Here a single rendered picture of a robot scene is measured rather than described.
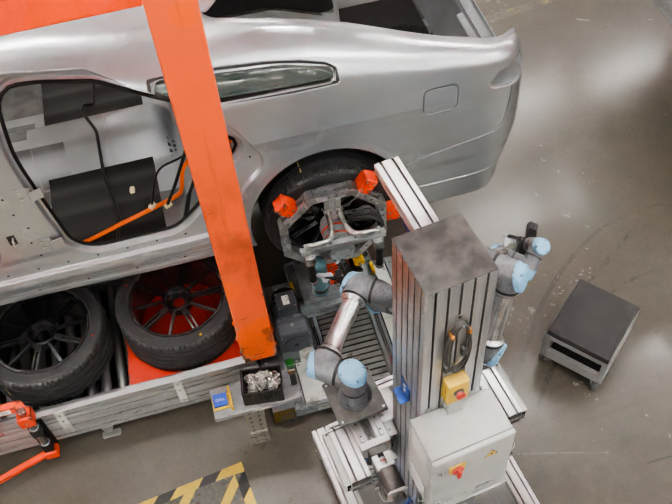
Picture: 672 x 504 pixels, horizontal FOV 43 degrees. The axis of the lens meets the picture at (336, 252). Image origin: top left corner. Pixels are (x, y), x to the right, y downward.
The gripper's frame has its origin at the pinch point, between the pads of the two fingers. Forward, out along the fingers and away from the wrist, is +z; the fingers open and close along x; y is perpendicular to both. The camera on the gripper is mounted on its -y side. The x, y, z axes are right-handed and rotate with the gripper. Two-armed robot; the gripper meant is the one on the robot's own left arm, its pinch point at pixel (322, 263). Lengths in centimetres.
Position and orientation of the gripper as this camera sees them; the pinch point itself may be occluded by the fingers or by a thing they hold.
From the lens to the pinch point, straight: 419.5
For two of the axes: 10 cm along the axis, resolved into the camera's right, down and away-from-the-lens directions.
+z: -8.6, -3.7, 3.5
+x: 5.1, -6.6, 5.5
